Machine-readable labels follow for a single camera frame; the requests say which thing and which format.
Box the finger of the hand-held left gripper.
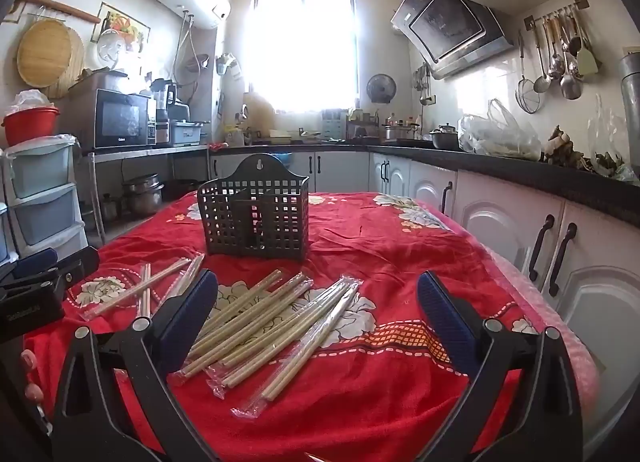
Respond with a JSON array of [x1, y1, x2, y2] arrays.
[[0, 248, 60, 289], [50, 246, 101, 291]]

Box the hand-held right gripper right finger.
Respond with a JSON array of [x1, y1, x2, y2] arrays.
[[416, 270, 586, 462]]

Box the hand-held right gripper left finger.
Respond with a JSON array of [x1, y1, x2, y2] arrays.
[[50, 269, 221, 462]]

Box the pile of chopsticks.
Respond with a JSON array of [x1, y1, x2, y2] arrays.
[[80, 253, 363, 418]]

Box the dark grey utensil basket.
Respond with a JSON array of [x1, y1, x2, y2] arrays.
[[196, 153, 312, 265]]

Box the row of hanging kitchen utensils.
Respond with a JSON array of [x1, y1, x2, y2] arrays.
[[522, 0, 601, 101]]

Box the person's left hand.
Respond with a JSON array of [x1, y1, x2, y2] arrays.
[[20, 349, 47, 404]]

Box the pale blue plastic drawer unit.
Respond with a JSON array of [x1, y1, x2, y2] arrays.
[[0, 134, 88, 263]]

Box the stacked steel pots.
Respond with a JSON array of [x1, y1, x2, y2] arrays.
[[122, 173, 166, 215]]

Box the red floral blanket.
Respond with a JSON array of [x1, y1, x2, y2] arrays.
[[22, 190, 556, 462]]

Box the metal shelf rack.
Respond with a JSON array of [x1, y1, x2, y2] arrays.
[[80, 144, 211, 247]]

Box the red plastic bucket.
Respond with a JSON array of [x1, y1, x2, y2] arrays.
[[1, 106, 61, 147]]

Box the black microwave oven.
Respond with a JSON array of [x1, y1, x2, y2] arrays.
[[67, 88, 157, 151]]

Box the clear bag in bucket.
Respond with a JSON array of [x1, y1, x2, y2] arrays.
[[10, 89, 53, 115]]

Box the blue-grey dish box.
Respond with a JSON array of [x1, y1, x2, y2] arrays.
[[170, 119, 206, 147]]

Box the steel basin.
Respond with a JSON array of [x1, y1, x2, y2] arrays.
[[430, 124, 461, 151]]

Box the cardboard box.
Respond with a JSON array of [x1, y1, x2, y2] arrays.
[[67, 69, 131, 92]]

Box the black blender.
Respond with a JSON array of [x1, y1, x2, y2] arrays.
[[150, 78, 180, 145]]

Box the white plastic bag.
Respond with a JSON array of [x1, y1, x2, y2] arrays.
[[457, 98, 543, 160]]

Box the round woven straw mat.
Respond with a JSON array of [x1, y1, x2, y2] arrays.
[[47, 26, 86, 100]]

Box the round bamboo tray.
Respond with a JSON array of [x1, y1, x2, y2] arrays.
[[16, 19, 76, 89]]

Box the wooden cutting board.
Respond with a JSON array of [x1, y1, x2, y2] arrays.
[[244, 92, 276, 130]]

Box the brown dried plant pile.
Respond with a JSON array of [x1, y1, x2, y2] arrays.
[[542, 126, 596, 173]]

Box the dark dish rack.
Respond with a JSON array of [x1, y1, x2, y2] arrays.
[[347, 109, 383, 140]]

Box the white round plastic cover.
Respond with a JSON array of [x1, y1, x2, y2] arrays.
[[95, 28, 132, 71]]

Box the pale blue knife holder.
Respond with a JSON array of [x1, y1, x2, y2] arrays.
[[322, 109, 347, 139]]

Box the clear plastic bag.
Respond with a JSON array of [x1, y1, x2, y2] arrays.
[[587, 94, 640, 177]]

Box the wooden rolling pin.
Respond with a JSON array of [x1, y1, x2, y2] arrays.
[[12, 0, 102, 25]]

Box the kitchen window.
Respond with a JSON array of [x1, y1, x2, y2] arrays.
[[252, 0, 361, 115]]

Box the black range hood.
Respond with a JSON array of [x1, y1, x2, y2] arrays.
[[391, 0, 516, 81]]

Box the wire strainer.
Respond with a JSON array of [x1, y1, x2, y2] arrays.
[[515, 32, 543, 115]]

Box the small wall fan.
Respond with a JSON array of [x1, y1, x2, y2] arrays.
[[366, 73, 397, 103]]

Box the water heater hoses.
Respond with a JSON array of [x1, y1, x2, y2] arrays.
[[172, 12, 211, 87]]

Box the fruit picture wall tile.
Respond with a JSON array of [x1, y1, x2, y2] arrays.
[[92, 2, 151, 50]]

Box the steel duct pipe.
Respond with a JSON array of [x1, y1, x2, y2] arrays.
[[619, 49, 640, 143]]

